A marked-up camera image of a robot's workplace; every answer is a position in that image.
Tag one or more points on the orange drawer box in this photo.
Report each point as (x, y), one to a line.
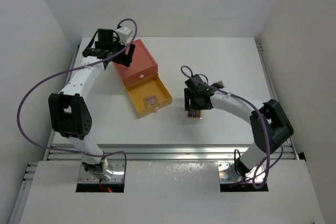
(142, 66)

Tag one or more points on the yellow drawer box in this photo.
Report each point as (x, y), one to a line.
(149, 95)

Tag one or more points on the metal base plate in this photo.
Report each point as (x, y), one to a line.
(227, 174)
(113, 174)

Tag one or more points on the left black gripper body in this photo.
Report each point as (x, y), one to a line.
(123, 57)

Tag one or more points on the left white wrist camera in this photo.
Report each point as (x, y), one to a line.
(124, 34)

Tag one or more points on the round-pan brown eyeshadow palette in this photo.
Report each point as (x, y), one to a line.
(150, 100)

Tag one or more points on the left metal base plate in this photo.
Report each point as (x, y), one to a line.
(113, 174)

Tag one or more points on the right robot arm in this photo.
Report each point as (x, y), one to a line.
(269, 124)

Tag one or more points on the aluminium rail frame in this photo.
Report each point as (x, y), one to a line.
(172, 174)

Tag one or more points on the long brown eyeshadow palette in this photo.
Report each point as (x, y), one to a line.
(219, 85)

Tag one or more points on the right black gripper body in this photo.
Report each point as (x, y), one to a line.
(191, 103)

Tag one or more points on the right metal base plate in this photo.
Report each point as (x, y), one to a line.
(227, 174)

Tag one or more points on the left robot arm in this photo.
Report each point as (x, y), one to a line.
(69, 114)

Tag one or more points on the colourful eyeshadow palette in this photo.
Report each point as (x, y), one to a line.
(194, 114)

